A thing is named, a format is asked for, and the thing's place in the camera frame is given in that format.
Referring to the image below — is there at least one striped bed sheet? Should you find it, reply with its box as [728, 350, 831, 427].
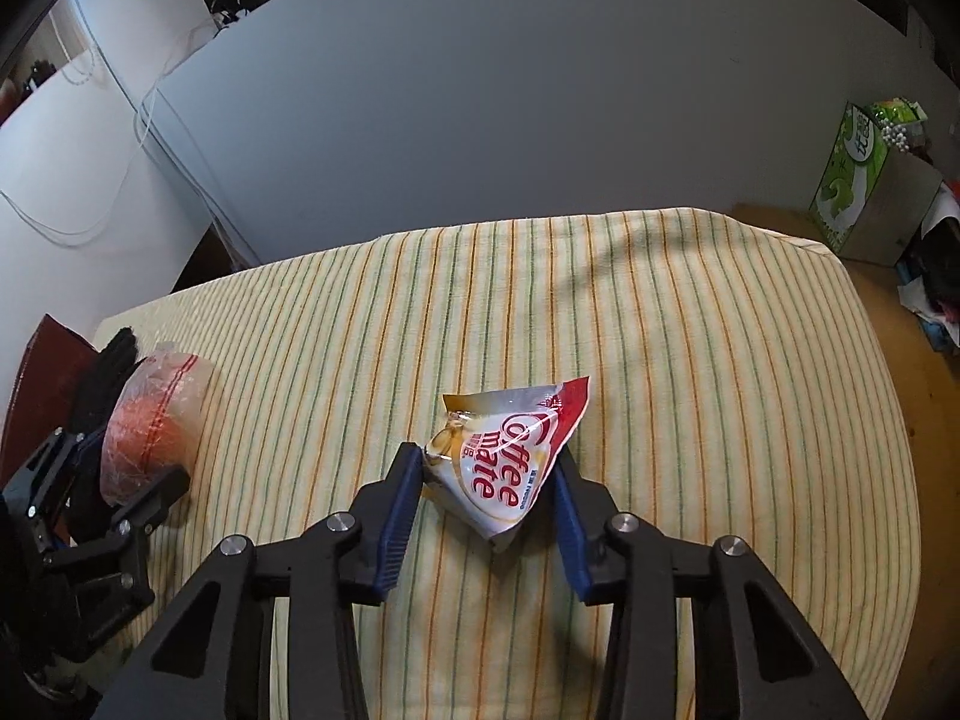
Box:
[90, 206, 922, 720]

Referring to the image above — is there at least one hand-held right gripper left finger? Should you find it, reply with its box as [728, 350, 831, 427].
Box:
[90, 442, 425, 720]

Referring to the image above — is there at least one green printed carton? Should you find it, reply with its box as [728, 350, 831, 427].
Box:
[808, 99, 944, 267]

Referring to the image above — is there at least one dark red cardboard box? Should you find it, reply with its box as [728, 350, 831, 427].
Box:
[0, 313, 102, 481]

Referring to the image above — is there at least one pink item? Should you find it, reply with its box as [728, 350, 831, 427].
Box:
[100, 345, 213, 507]

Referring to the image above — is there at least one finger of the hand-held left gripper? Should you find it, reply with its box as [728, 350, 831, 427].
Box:
[4, 426, 103, 523]
[45, 467, 191, 647]

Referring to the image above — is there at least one black bag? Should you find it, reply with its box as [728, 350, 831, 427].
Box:
[909, 217, 960, 297]

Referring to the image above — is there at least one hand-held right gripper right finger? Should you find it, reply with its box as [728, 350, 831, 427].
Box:
[553, 457, 871, 720]

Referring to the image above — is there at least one black knit glove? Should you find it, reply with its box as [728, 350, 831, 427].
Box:
[69, 326, 147, 436]

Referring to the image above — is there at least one white and red creamer packet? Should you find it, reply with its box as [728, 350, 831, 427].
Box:
[421, 373, 593, 554]

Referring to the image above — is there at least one white power strip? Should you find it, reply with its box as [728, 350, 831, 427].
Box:
[206, 0, 252, 31]

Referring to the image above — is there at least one white cable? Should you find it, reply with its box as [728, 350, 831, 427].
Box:
[0, 0, 260, 271]

